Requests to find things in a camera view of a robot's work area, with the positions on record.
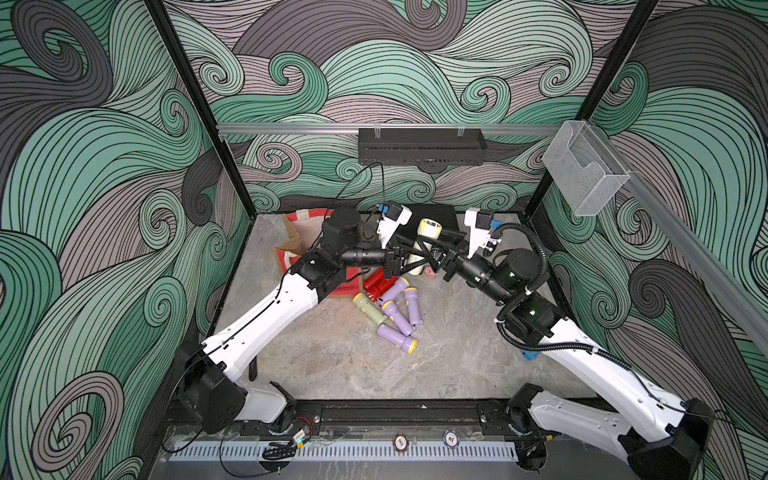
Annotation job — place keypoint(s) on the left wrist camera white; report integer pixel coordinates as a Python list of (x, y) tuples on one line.
[(393, 215)]

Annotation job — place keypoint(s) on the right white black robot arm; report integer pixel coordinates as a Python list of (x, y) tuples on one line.
[(655, 432)]

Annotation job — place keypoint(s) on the white slotted cable duct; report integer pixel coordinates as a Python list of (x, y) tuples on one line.
[(245, 451)]

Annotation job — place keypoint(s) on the black wall shelf tray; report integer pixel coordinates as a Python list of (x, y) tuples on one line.
[(421, 146)]

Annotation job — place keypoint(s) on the small blue object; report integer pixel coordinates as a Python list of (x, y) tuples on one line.
[(528, 355)]

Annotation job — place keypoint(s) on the green flashlight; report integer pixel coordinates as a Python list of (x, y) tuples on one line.
[(430, 229), (371, 310)]

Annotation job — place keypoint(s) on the red flashlight top upper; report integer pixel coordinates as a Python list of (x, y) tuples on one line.
[(375, 281)]

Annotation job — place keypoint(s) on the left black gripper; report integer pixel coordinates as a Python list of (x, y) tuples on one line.
[(388, 259)]

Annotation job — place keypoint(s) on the red flashlight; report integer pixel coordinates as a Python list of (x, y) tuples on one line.
[(376, 291), (375, 281)]

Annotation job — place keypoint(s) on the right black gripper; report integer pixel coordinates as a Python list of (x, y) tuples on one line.
[(454, 264)]

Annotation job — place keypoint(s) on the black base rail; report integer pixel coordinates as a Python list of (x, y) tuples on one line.
[(334, 418)]

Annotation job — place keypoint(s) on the red jute tote bag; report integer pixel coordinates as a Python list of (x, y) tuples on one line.
[(302, 228)]

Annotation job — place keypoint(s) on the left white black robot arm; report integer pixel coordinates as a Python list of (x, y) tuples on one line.
[(207, 373)]

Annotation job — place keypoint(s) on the purple flashlight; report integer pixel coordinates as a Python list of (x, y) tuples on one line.
[(391, 309), (403, 342), (412, 299), (400, 285)]

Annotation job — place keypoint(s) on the black tool on table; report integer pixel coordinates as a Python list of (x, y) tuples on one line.
[(253, 369)]

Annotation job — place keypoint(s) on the red flashlight top lower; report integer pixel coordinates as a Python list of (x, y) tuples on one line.
[(376, 291)]

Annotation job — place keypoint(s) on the clear plastic wall bin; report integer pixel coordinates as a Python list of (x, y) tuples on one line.
[(585, 166)]

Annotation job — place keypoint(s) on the black hard case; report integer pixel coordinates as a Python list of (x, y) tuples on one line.
[(444, 214)]

